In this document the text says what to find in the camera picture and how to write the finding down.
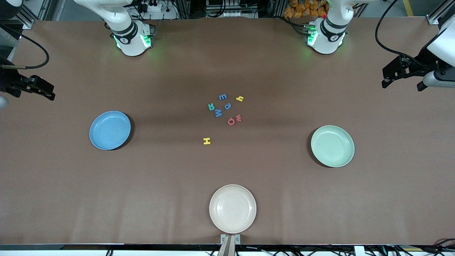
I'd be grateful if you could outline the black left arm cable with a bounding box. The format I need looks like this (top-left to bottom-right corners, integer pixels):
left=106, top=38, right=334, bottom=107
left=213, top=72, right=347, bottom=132
left=375, top=0, right=423, bottom=65

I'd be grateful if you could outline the cream plate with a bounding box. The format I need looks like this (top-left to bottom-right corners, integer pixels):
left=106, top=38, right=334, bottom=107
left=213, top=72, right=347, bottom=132
left=209, top=184, right=257, bottom=234

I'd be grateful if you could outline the grey device with cables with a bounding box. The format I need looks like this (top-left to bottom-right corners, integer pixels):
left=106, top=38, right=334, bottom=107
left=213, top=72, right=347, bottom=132
left=205, top=0, right=258, bottom=18

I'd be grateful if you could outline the aluminium frame profile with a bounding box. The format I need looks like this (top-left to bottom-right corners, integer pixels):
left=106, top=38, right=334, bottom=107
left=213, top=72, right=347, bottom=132
left=428, top=0, right=449, bottom=25
left=14, top=0, right=54, bottom=30

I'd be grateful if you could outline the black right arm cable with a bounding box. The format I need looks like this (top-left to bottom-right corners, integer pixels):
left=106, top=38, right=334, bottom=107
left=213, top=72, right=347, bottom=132
left=0, top=23, right=50, bottom=70

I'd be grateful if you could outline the orange mesh bag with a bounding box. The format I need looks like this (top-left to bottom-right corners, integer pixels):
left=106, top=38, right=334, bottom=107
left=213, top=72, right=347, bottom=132
left=284, top=0, right=327, bottom=19

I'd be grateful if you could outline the blue plate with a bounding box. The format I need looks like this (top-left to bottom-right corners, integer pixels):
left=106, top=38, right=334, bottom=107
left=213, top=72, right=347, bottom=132
left=89, top=111, right=131, bottom=150

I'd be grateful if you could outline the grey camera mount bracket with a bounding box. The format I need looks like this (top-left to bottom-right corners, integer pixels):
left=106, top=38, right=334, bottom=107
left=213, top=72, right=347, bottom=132
left=218, top=234, right=241, bottom=256

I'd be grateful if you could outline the green plate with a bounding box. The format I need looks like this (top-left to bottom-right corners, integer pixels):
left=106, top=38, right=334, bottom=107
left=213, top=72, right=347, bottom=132
left=311, top=125, right=355, bottom=168

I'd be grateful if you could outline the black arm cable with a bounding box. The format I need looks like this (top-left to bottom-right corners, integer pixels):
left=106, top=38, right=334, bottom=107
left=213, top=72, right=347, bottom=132
left=0, top=23, right=50, bottom=70
left=375, top=0, right=423, bottom=65

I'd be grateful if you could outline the white power strip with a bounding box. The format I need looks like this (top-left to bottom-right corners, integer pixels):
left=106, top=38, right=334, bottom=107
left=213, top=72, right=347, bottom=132
left=137, top=0, right=178, bottom=20

